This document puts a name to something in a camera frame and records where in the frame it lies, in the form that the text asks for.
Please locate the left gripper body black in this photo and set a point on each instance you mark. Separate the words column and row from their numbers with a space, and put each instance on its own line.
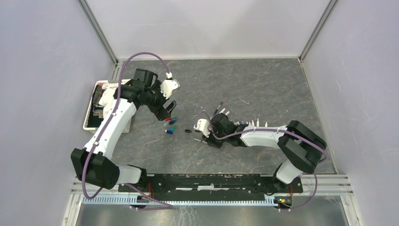
column 155, row 100

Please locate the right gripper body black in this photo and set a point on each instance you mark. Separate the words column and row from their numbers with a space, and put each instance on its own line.
column 218, row 143

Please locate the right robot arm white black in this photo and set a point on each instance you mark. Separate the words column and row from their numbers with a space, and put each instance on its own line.
column 303, row 148

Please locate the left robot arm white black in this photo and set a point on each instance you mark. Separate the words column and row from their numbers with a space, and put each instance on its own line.
column 93, row 163

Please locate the white plastic basket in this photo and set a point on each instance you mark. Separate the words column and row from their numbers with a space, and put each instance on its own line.
column 95, row 113

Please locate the white crumpled cloth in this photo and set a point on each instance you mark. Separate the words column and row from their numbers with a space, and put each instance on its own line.
column 107, row 98

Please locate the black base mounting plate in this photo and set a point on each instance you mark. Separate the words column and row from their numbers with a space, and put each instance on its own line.
column 215, row 187

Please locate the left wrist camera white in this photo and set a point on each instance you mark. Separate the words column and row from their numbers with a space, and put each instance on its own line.
column 168, row 86

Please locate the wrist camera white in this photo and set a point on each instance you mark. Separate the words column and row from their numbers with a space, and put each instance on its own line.
column 168, row 86
column 202, row 126

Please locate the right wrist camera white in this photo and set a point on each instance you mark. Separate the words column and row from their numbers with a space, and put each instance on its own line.
column 202, row 126

